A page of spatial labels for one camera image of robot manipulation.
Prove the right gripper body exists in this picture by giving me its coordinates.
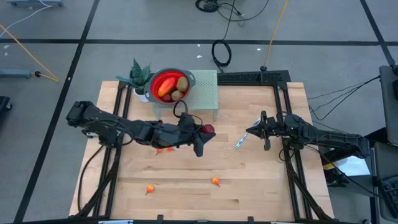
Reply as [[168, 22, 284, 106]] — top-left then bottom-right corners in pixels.
[[261, 110, 289, 151]]

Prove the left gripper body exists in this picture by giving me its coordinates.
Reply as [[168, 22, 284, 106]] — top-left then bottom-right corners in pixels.
[[174, 112, 206, 158]]

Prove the dark red plum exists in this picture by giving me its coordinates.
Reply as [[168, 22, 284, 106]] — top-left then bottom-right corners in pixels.
[[200, 123, 216, 136]]

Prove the brown green kiwi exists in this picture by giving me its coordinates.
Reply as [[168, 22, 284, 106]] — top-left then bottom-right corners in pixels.
[[170, 90, 185, 102], [175, 77, 190, 93]]

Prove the red orange mango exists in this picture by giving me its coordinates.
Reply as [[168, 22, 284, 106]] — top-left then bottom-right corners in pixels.
[[157, 77, 178, 98]]

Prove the pale green perforated shelf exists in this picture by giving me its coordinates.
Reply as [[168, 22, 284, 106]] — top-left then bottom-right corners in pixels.
[[152, 69, 219, 121]]

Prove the white plant pot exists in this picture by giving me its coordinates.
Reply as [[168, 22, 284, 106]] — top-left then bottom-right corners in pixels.
[[132, 88, 150, 103]]

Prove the red grey collapsible colander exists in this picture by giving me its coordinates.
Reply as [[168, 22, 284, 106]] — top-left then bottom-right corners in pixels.
[[147, 67, 197, 105]]

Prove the green snake plant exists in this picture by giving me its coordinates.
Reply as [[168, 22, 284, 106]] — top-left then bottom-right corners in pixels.
[[116, 58, 153, 94]]

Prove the white box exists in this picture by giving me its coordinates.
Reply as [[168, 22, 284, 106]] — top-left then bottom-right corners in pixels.
[[328, 139, 371, 177]]

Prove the grey desk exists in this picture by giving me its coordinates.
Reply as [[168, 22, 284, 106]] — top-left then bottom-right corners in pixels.
[[373, 141, 398, 223]]

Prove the silver bar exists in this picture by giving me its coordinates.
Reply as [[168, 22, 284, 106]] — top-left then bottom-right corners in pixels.
[[98, 219, 134, 224]]

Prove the black keyboard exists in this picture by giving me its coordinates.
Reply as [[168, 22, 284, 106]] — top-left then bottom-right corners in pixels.
[[381, 175, 398, 217]]

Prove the grey stand foot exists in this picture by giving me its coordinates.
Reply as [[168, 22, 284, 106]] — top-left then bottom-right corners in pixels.
[[0, 68, 34, 79], [6, 0, 64, 7]]

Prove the black caster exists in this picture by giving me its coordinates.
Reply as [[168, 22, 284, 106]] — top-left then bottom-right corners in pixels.
[[0, 95, 13, 112]]

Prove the black aluminium table frame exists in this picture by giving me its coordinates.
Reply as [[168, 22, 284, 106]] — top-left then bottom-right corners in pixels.
[[74, 70, 335, 222]]

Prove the black hanging cable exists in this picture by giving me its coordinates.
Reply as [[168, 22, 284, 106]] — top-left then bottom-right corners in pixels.
[[211, 0, 237, 73]]

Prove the yellow hanging cable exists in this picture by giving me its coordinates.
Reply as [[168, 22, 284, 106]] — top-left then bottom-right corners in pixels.
[[262, 0, 289, 72]]

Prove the black arm base cable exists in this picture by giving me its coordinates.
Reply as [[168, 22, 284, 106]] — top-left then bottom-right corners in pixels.
[[76, 144, 105, 214]]

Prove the black cable bundle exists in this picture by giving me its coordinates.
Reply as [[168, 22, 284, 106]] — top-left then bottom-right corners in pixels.
[[195, 0, 271, 22]]

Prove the yellow floor cable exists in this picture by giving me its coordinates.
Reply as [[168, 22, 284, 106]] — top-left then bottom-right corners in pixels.
[[0, 24, 60, 83]]

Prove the white floor cable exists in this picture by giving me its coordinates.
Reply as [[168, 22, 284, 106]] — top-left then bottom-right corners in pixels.
[[0, 0, 53, 30]]

